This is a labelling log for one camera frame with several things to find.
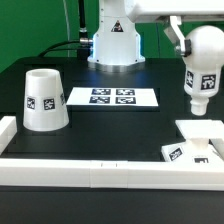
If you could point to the white front barrier wall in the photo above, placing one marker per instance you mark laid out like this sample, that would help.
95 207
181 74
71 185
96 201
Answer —
111 174

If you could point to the white barrier wall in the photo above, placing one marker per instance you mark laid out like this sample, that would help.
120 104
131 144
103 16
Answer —
8 129
111 174

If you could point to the white lamp bulb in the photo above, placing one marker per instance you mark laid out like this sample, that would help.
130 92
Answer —
203 66

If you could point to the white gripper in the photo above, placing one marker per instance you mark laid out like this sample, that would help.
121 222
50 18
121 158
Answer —
173 12

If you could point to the white marker sheet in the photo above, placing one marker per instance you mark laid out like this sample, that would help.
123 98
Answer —
99 96

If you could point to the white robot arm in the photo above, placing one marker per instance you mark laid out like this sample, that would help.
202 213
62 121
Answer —
117 44

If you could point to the white lamp base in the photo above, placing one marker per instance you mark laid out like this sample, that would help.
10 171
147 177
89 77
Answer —
204 143

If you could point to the white left barrier wall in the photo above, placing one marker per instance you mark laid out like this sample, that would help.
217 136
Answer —
8 129

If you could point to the white lamp shade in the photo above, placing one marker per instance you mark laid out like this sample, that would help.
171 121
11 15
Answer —
44 102

